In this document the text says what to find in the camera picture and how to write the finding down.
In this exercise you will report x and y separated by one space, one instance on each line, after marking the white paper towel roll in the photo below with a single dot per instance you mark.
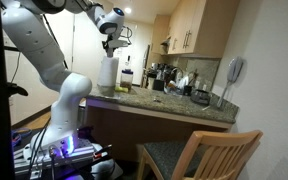
108 71

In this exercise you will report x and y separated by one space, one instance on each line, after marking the clear jar blue lid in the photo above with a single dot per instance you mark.
126 81

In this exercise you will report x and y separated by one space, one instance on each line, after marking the chrome kitchen faucet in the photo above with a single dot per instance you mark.
177 71

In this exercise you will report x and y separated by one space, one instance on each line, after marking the black mug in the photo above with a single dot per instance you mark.
187 90

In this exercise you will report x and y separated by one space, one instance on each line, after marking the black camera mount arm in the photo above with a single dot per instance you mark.
12 49

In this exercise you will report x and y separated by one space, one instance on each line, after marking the dark grey toaster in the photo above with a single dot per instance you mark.
200 96

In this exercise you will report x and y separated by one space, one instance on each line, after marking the white wall phone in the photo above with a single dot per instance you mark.
234 69

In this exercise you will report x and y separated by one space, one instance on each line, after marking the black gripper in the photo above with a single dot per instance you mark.
112 41

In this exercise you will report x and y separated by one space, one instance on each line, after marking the metal keys with keyring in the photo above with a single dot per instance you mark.
157 99

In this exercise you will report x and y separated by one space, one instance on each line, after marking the aluminium robot mounting plate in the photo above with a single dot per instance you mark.
80 150

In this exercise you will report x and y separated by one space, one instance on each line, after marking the wooden counter cabinet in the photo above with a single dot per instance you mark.
134 130

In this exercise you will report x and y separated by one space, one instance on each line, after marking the yellow sponge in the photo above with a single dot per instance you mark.
121 89

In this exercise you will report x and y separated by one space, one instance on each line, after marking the beige upper kitchen cabinets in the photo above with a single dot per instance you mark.
204 30

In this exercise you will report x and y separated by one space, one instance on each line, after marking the round ceiling light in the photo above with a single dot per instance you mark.
127 10

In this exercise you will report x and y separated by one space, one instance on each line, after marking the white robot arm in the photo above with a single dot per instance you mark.
60 100

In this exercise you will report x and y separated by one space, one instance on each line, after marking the wooden chair grey cushion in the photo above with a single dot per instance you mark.
217 150

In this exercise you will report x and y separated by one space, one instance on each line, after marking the black utensil holder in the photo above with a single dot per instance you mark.
159 84

